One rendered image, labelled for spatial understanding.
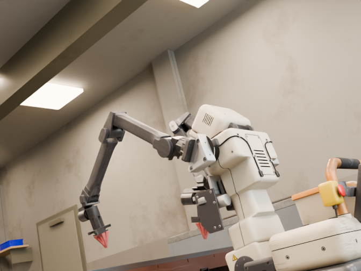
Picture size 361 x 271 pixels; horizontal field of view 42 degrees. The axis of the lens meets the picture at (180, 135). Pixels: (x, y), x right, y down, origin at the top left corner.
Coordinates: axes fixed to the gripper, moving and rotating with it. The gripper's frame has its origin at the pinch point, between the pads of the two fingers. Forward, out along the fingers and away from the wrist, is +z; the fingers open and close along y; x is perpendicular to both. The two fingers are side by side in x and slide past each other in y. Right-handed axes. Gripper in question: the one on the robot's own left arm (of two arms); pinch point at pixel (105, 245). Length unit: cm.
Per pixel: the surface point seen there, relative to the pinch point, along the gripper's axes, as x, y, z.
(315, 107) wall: 7, -289, -32
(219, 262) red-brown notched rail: 42, -23, 25
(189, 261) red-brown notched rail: 42.2, -4.9, 17.3
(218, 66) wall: -89, -314, -119
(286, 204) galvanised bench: 45, -96, 19
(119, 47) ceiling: -170, -259, -183
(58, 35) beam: -149, -156, -187
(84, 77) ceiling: -249, -265, -180
